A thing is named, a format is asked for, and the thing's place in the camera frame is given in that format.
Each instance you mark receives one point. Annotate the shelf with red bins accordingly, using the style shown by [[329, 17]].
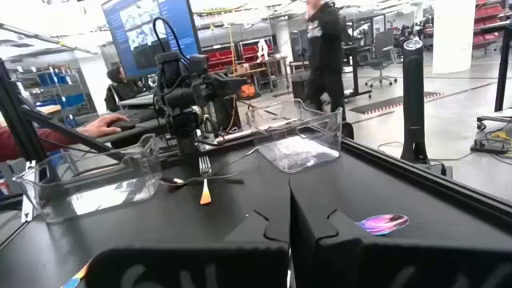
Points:
[[220, 60]]

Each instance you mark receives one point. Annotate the white metal bracket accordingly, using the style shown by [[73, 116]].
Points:
[[28, 208]]

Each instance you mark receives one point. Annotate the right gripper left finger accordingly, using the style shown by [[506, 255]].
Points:
[[200, 268]]

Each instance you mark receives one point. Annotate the black floor mat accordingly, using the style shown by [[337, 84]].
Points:
[[384, 105]]

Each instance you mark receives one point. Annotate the clear plastic bin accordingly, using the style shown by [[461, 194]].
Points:
[[304, 156], [100, 200]]

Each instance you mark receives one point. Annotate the black power strip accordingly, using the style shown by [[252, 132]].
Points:
[[488, 146]]

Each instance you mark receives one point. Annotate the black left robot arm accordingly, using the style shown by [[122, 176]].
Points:
[[184, 124]]

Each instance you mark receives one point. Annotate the grey office chair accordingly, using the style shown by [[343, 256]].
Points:
[[382, 52]]

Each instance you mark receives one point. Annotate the black tower column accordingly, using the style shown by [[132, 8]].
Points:
[[414, 100]]

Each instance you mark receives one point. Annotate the large blue-lit monitor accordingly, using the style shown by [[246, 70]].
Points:
[[140, 32]]

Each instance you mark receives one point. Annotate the shelf with blue bins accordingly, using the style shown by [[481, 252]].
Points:
[[76, 99]]

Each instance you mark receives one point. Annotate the person's forearm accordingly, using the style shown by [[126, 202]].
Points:
[[24, 144]]

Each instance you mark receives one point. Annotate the black spoon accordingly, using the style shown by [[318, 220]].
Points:
[[172, 181]]

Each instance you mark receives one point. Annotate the black upright post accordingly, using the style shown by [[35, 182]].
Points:
[[503, 72]]

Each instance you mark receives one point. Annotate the black rig frame strut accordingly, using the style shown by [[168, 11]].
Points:
[[20, 116]]

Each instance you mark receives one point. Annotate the person's hand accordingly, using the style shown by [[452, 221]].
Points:
[[100, 127]]

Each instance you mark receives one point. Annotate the person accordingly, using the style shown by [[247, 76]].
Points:
[[326, 48], [124, 88]]

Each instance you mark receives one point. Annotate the black keyboard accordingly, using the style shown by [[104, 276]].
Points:
[[140, 115]]

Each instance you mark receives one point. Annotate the iridescent rainbow spoon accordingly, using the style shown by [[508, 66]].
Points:
[[76, 278], [384, 224]]

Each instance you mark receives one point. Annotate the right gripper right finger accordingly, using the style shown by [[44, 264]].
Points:
[[400, 264]]

